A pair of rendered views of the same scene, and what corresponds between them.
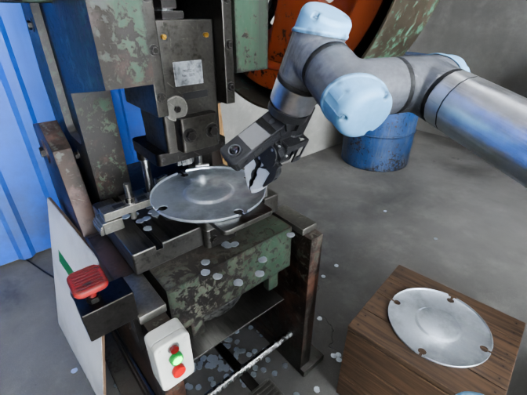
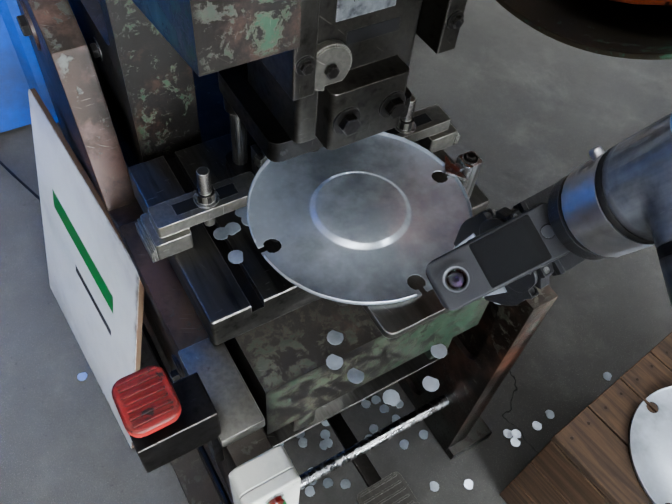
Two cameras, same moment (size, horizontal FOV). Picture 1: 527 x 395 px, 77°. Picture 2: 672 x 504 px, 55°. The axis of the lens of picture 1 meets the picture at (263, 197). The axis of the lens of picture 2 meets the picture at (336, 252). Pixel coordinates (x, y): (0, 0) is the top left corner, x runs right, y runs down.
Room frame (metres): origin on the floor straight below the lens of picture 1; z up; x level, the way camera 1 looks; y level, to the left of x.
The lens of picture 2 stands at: (0.21, 0.13, 1.41)
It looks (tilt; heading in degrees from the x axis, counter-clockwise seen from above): 53 degrees down; 4
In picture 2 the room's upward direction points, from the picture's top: 7 degrees clockwise
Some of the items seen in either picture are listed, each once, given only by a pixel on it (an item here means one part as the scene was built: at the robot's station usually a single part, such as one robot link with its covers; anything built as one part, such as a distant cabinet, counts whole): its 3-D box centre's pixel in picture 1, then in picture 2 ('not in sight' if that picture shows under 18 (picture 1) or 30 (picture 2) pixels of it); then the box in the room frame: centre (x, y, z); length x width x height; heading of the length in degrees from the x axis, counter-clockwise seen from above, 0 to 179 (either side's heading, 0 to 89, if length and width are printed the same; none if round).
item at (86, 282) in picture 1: (91, 292); (150, 411); (0.46, 0.32, 0.72); 0.07 x 0.06 x 0.08; 40
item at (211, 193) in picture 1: (208, 190); (360, 208); (0.75, 0.14, 0.78); 0.29 x 0.29 x 0.01
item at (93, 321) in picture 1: (114, 324); (178, 437); (0.47, 0.31, 0.62); 0.10 x 0.06 x 0.20; 130
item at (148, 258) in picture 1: (188, 207); (309, 197); (0.85, 0.22, 0.67); 0.45 x 0.30 x 0.06; 130
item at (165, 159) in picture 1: (180, 147); (313, 98); (0.85, 0.23, 0.86); 0.20 x 0.16 x 0.05; 130
